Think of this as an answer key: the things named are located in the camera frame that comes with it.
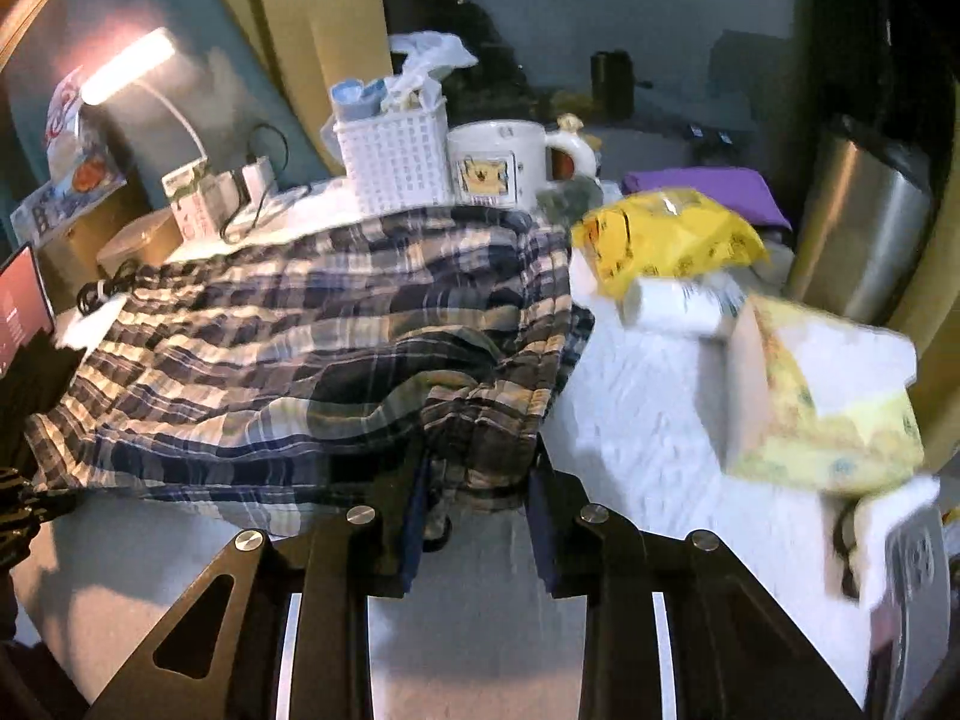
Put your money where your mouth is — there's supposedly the white plastic bag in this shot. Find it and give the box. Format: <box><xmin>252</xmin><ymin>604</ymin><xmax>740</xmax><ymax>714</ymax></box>
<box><xmin>386</xmin><ymin>31</ymin><xmax>479</xmax><ymax>110</ymax></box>

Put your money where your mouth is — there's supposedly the white charger with cable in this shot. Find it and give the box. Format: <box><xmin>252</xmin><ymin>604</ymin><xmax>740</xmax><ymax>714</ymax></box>
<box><xmin>221</xmin><ymin>124</ymin><xmax>290</xmax><ymax>241</ymax></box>

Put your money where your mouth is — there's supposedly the white charger plug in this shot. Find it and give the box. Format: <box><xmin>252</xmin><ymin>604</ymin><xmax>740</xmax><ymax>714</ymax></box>
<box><xmin>241</xmin><ymin>156</ymin><xmax>277</xmax><ymax>203</ymax></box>

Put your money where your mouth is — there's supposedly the plaid flannel shirt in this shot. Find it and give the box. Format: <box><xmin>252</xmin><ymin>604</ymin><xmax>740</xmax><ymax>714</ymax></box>
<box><xmin>22</xmin><ymin>206</ymin><xmax>597</xmax><ymax>552</ymax></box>

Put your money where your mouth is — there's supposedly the white power strip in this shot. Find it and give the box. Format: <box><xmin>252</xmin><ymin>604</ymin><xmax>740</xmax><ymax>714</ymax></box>
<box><xmin>255</xmin><ymin>184</ymin><xmax>331</xmax><ymax>230</ymax></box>

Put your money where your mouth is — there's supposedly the black cloth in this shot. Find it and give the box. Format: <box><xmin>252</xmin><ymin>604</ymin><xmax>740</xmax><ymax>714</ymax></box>
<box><xmin>0</xmin><ymin>334</ymin><xmax>87</xmax><ymax>481</ymax></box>

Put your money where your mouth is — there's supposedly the cardboard box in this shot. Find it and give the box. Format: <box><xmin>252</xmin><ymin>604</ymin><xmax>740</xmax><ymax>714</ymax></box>
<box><xmin>37</xmin><ymin>184</ymin><xmax>151</xmax><ymax>308</ymax></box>

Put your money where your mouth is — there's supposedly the yellow plastic bag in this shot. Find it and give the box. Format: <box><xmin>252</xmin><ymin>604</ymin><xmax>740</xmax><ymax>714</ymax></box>
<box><xmin>571</xmin><ymin>189</ymin><xmax>770</xmax><ymax>299</ymax></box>

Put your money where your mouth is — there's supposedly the white mug with bear print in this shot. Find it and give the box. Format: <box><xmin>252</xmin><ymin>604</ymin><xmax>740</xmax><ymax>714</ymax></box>
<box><xmin>448</xmin><ymin>120</ymin><xmax>599</xmax><ymax>209</ymax></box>

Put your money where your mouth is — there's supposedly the small colourful printed box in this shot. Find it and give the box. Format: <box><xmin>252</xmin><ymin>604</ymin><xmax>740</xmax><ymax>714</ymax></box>
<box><xmin>9</xmin><ymin>180</ymin><xmax>91</xmax><ymax>248</ymax></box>

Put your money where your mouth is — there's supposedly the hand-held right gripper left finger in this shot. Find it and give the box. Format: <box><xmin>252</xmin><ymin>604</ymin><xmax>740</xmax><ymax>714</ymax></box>
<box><xmin>84</xmin><ymin>457</ymin><xmax>432</xmax><ymax>720</ymax></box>

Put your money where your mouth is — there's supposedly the coiled black cable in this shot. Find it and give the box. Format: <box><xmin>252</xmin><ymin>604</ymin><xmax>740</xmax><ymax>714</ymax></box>
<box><xmin>75</xmin><ymin>259</ymin><xmax>143</xmax><ymax>314</ymax></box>

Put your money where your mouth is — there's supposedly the green and white carton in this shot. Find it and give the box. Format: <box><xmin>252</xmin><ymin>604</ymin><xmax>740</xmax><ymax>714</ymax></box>
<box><xmin>161</xmin><ymin>159</ymin><xmax>211</xmax><ymax>243</ymax></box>

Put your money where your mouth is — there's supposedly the phone in clear case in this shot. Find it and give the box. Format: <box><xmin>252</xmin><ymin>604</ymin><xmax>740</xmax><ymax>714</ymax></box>
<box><xmin>870</xmin><ymin>506</ymin><xmax>950</xmax><ymax>720</ymax></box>

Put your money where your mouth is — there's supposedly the grey crumpled object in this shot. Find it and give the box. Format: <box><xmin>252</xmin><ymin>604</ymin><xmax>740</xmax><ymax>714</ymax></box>
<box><xmin>536</xmin><ymin>176</ymin><xmax>605</xmax><ymax>226</ymax></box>

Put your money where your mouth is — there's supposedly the dark jar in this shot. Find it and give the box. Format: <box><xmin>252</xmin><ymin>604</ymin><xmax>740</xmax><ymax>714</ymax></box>
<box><xmin>590</xmin><ymin>50</ymin><xmax>635</xmax><ymax>110</ymax></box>

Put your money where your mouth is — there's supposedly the yellow curtain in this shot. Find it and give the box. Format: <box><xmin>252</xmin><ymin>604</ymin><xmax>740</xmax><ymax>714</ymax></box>
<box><xmin>191</xmin><ymin>0</ymin><xmax>391</xmax><ymax>166</ymax></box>

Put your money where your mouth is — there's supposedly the white small bottle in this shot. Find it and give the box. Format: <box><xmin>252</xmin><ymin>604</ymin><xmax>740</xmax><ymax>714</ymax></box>
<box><xmin>622</xmin><ymin>275</ymin><xmax>743</xmax><ymax>337</ymax></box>

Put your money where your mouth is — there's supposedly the white desk lamp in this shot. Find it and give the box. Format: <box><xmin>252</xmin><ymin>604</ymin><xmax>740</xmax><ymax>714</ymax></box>
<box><xmin>79</xmin><ymin>26</ymin><xmax>237</xmax><ymax>218</ymax></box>

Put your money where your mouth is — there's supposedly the small cream figurine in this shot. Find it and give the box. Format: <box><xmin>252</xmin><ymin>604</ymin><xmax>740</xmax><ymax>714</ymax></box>
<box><xmin>555</xmin><ymin>112</ymin><xmax>601</xmax><ymax>151</ymax></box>

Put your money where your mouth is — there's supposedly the steel thermos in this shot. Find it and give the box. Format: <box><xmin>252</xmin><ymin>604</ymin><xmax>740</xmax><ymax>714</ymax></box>
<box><xmin>784</xmin><ymin>114</ymin><xmax>938</xmax><ymax>323</ymax></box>

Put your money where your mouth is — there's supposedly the brown lidded food container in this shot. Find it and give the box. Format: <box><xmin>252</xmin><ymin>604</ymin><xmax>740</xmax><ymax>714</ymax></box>
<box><xmin>96</xmin><ymin>206</ymin><xmax>185</xmax><ymax>278</ymax></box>

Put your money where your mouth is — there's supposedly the purple cloth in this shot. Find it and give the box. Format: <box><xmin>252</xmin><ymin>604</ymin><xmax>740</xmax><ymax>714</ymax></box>
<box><xmin>621</xmin><ymin>167</ymin><xmax>792</xmax><ymax>230</ymax></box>

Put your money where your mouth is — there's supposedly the blue roll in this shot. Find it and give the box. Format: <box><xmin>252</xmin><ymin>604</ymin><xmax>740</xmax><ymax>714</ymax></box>
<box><xmin>331</xmin><ymin>77</ymin><xmax>387</xmax><ymax>121</ymax></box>

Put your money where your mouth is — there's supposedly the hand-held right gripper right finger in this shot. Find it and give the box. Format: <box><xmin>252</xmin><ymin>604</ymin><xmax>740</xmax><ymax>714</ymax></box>
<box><xmin>525</xmin><ymin>465</ymin><xmax>867</xmax><ymax>720</ymax></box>

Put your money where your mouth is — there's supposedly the snack bag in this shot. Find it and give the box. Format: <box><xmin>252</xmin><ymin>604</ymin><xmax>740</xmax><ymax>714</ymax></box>
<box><xmin>45</xmin><ymin>67</ymin><xmax>128</xmax><ymax>192</ymax></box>

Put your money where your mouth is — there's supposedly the white plastic basket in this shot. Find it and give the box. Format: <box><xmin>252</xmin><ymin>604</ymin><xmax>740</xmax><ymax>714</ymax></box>
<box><xmin>334</xmin><ymin>99</ymin><xmax>455</xmax><ymax>215</ymax></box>

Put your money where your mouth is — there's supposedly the yellow tissue box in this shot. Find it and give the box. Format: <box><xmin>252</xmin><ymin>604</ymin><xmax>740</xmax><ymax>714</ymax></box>
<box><xmin>724</xmin><ymin>294</ymin><xmax>925</xmax><ymax>494</ymax></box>

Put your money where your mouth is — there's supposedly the blue curtain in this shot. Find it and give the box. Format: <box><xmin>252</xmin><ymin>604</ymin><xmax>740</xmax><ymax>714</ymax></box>
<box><xmin>0</xmin><ymin>0</ymin><xmax>335</xmax><ymax>241</ymax></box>

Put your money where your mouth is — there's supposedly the person's left forearm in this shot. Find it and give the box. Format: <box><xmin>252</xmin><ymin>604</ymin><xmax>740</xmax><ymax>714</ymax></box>
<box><xmin>0</xmin><ymin>465</ymin><xmax>76</xmax><ymax>642</ymax></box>

